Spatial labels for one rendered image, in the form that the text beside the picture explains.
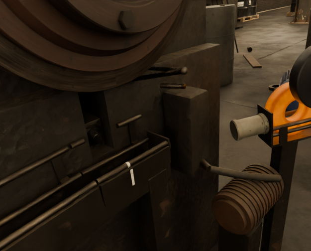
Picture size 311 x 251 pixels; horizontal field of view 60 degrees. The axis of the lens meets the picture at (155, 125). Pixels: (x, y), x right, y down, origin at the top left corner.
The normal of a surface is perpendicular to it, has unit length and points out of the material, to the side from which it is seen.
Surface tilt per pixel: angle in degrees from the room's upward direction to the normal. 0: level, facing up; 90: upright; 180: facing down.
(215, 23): 90
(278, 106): 90
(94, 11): 90
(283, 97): 90
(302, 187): 0
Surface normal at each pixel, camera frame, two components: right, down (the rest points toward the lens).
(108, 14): 0.69, 0.25
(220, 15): 0.22, 0.40
